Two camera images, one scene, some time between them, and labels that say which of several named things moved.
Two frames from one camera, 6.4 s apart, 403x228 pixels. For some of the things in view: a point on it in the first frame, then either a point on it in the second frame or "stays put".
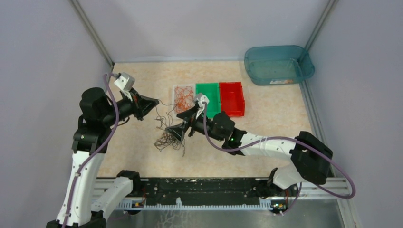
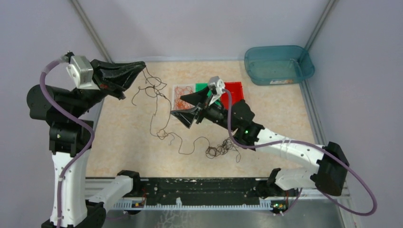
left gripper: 141,105 -> 114,78
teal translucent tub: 274,65 stays put
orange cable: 184,98 stays put
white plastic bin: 183,97 stays put
